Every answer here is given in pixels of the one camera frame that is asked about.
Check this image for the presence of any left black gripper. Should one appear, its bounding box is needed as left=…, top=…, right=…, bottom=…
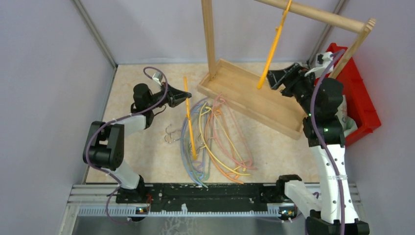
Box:
left=147, top=81, right=192, bottom=110

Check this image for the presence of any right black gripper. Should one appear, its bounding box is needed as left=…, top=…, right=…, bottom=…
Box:
left=264, top=62, right=317, bottom=116

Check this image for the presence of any deep yellow hanger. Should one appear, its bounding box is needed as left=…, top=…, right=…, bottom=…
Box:
left=257, top=0, right=292, bottom=89
left=185, top=98, right=197, bottom=161

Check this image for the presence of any pink hanger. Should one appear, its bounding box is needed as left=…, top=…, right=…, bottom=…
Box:
left=211, top=94, right=257, bottom=173

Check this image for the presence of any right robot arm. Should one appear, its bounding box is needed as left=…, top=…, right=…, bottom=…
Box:
left=266, top=63, right=370, bottom=235

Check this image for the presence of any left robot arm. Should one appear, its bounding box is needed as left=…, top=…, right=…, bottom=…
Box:
left=83, top=82, right=192, bottom=203

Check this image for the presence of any blue hanger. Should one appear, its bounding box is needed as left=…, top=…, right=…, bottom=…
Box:
left=180, top=115, right=206, bottom=188

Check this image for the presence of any wooden hanger rack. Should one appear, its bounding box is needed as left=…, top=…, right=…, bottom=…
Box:
left=197, top=0, right=377, bottom=141

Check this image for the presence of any green hanger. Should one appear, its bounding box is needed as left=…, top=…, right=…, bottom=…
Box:
left=191, top=104, right=211, bottom=183

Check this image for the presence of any orange hanger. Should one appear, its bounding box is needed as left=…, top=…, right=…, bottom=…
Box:
left=202, top=107, right=250, bottom=184

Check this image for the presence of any purple hanger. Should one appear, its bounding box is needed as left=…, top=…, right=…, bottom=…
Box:
left=180, top=115, right=211, bottom=189

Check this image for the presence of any printed cloth in bin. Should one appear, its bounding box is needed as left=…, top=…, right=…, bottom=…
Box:
left=336, top=95, right=358, bottom=137

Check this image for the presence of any red plastic bin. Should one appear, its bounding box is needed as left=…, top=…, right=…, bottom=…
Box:
left=336, top=58, right=381, bottom=146

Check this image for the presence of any light yellow hanger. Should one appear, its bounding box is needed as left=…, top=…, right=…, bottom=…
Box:
left=197, top=101, right=256, bottom=184

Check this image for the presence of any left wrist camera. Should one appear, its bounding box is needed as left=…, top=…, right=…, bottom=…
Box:
left=152, top=71, right=163, bottom=86

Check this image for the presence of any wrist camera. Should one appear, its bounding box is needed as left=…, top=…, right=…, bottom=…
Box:
left=305, top=51, right=338, bottom=78
left=152, top=71, right=163, bottom=86

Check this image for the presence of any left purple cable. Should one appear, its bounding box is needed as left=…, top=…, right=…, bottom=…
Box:
left=83, top=67, right=169, bottom=226

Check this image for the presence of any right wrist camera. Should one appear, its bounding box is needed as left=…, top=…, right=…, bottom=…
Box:
left=305, top=51, right=338, bottom=78

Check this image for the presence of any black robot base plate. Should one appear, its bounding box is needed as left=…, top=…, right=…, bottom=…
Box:
left=115, top=183, right=291, bottom=212

